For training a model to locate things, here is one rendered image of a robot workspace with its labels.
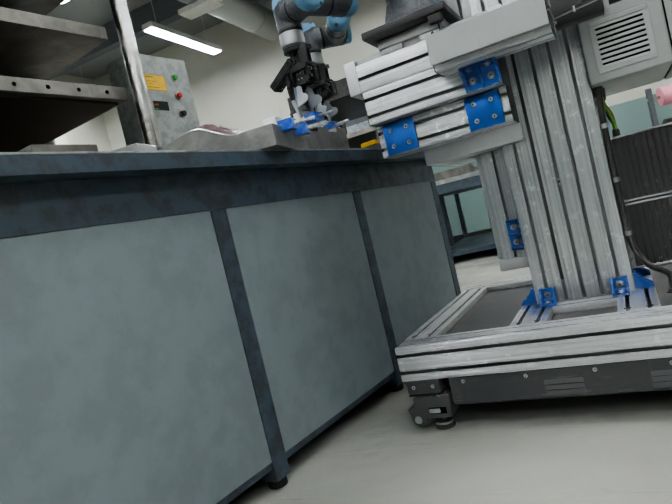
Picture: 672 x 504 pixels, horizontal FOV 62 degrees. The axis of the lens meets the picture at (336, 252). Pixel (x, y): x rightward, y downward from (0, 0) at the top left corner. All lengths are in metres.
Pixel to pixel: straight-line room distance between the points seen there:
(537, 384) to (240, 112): 8.60
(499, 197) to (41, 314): 1.22
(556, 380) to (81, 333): 1.01
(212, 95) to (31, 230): 8.99
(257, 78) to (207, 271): 8.36
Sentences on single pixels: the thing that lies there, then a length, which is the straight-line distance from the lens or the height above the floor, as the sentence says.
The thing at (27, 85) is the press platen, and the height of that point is 1.26.
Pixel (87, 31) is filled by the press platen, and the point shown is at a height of 1.51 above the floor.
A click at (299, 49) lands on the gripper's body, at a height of 1.12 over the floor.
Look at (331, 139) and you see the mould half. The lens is 1.85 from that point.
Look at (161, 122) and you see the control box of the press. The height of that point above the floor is 1.18.
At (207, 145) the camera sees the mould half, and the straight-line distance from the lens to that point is 1.50.
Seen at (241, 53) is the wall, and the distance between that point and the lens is 9.78.
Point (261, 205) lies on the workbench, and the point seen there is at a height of 0.67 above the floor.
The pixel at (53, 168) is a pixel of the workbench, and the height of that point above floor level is 0.77.
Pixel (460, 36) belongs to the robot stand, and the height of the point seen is 0.92.
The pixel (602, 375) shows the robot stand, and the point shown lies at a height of 0.11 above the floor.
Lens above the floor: 0.56
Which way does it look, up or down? 2 degrees down
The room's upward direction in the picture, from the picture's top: 13 degrees counter-clockwise
